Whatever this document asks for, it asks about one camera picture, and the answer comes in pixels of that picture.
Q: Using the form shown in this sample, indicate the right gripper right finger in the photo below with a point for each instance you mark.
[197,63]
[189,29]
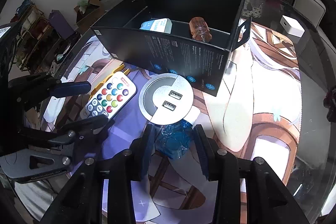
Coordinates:
[206,154]

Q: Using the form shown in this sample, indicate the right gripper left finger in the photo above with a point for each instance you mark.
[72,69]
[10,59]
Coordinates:
[146,149]

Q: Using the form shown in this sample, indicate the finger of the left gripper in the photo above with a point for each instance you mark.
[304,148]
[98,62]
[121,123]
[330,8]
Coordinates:
[73,130]
[71,89]

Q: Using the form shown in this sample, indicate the blue bottle white cap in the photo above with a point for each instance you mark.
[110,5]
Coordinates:
[174,140]

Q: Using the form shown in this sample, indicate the shoe rack with shoes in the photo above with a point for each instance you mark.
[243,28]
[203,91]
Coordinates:
[37,40]

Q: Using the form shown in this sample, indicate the round silver USB hub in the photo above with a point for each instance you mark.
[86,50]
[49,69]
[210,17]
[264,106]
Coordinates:
[166,99]

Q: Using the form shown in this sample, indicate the white colourful-button remote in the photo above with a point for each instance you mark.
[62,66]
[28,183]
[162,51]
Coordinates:
[110,98]

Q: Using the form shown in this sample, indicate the yellow plastic tool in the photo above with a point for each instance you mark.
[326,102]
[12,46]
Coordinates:
[110,75]

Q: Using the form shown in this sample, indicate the purple bag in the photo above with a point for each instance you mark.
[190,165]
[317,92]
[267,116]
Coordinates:
[59,23]

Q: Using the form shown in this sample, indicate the brown cardboard box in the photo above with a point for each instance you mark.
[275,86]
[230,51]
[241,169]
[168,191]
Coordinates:
[90,14]

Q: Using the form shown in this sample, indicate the black cardboard box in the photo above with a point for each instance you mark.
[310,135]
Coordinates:
[202,64]

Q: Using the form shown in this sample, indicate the white green power bank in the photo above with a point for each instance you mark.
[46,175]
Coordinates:
[163,25]

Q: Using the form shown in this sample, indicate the white power adapter cube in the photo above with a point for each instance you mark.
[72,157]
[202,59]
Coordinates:
[291,28]

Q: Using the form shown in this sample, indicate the grey sofa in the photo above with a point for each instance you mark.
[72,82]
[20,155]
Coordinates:
[312,10]

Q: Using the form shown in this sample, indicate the brown handle screwdriver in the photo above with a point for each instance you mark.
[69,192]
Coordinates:
[200,30]

